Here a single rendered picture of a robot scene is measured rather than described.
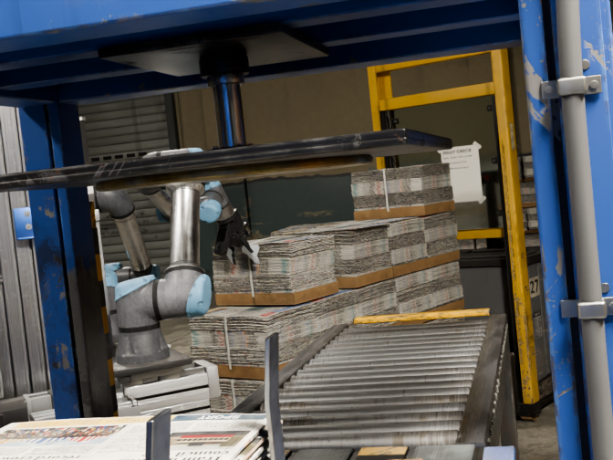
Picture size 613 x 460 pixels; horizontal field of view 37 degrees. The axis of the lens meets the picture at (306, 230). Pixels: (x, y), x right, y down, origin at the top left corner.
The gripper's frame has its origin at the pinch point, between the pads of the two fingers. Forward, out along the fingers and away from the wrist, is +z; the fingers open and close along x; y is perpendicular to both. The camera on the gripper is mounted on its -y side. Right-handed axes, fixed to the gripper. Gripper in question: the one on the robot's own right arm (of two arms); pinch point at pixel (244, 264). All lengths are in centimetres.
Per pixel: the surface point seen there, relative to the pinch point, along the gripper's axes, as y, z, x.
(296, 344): -13.8, 26.0, -18.8
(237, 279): -0.3, 6.7, 7.1
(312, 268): 12.5, 12.3, -17.6
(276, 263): 3.0, 2.2, -11.7
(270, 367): -164, -108, -169
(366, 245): 46, 27, -19
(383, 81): 179, 16, 32
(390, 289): 49, 52, -19
